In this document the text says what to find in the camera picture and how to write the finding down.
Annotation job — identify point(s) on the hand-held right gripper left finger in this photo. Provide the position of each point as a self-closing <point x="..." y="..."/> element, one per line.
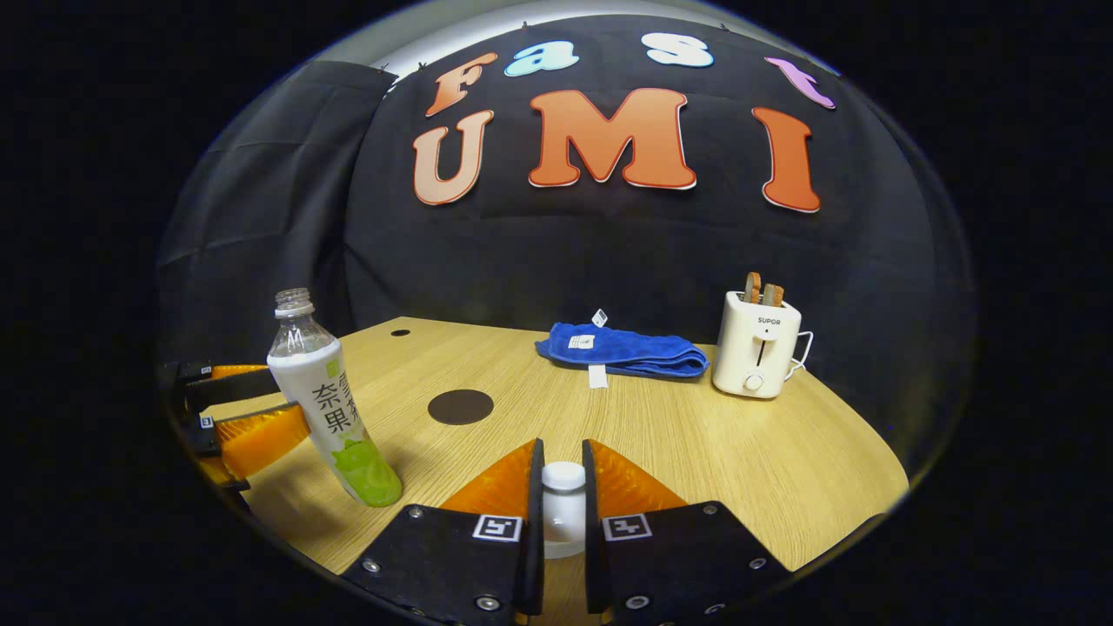
<point x="536" y="556"/>

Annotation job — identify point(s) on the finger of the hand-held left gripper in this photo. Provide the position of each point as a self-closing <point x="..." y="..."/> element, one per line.
<point x="226" y="389"/>
<point x="261" y="439"/>

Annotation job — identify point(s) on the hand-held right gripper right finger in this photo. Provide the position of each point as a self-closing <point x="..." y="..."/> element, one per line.
<point x="593" y="556"/>

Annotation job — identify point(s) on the plastic water bottle green label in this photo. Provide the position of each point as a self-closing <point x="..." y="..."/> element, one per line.
<point x="326" y="400"/>

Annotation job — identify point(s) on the round dark brown coaster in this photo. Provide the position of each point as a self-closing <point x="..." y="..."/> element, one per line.
<point x="461" y="407"/>

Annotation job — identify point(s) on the folded blue towel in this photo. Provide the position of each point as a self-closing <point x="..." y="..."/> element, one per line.
<point x="635" y="352"/>

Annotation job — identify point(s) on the white toaster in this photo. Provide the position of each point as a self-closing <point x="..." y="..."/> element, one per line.
<point x="755" y="348"/>

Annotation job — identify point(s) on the black backdrop cloth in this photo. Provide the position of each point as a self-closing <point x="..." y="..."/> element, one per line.
<point x="609" y="252"/>

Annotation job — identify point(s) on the toasted bread slice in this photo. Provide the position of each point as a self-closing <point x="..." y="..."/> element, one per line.
<point x="753" y="289"/>
<point x="773" y="296"/>

